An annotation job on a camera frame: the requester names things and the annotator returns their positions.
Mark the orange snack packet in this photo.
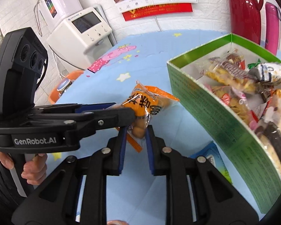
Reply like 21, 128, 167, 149
112, 81, 180, 153

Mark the person's left hand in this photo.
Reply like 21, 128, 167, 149
0, 150, 49, 186

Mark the green cardboard box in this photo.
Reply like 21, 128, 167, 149
167, 34, 281, 214

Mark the clear wrapped cake packet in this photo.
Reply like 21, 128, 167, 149
255, 89, 281, 176

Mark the pink wrapped snack packet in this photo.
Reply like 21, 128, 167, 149
210, 86, 257, 128

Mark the peppa pig tablecloth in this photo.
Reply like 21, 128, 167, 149
44, 29, 268, 225

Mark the white water dispenser machine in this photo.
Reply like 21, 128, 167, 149
34, 0, 116, 73

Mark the brown label snack bag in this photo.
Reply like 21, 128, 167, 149
204, 57, 259, 95

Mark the white silver snack bag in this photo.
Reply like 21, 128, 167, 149
249, 62, 281, 85

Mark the dark red thermos jug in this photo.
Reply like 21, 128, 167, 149
229, 0, 264, 44

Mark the pink thermos bottle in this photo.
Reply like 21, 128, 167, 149
265, 2, 281, 55

